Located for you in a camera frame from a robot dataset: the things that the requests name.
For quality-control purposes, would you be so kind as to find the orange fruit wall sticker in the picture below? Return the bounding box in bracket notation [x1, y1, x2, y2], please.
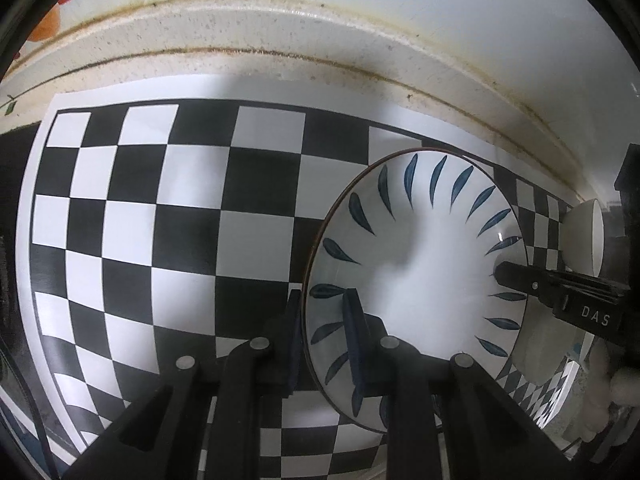
[27, 0, 85, 43]

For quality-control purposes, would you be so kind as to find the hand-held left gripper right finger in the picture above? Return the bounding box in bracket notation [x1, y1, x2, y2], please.
[342, 288, 576, 480]

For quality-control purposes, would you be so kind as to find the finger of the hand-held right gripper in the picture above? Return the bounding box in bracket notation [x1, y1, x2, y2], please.
[493, 260, 557, 312]

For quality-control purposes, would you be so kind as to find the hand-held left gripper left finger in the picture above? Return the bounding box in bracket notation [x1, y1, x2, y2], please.
[62, 289, 304, 480]

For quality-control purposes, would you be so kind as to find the black and white checkered mat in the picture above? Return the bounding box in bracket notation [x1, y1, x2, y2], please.
[15, 74, 586, 478]

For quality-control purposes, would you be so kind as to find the white bowl with blue leaves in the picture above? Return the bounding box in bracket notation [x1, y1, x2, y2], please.
[304, 149, 528, 433]

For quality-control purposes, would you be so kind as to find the white bowl with pastel patches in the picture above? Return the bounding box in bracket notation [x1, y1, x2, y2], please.
[515, 305, 591, 387]

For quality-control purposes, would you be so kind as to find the person's right hand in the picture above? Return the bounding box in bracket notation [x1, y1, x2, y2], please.
[582, 347, 633, 441]

